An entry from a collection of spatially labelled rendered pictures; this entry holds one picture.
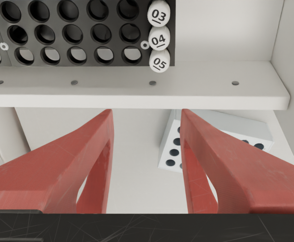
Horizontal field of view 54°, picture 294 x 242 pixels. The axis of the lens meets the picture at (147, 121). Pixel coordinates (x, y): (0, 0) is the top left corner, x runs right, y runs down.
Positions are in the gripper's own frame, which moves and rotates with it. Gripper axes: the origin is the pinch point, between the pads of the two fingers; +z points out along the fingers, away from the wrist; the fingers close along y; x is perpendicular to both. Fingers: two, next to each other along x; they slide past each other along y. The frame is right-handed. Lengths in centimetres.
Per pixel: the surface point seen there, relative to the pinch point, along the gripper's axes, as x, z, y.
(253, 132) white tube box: 14.1, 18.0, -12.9
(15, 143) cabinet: 20.9, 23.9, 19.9
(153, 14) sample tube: -3.1, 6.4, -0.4
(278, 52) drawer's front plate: 1.4, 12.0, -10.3
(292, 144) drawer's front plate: 5.2, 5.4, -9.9
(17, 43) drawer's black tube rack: -0.6, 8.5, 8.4
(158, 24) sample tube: -2.5, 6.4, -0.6
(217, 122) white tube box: 13.1, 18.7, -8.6
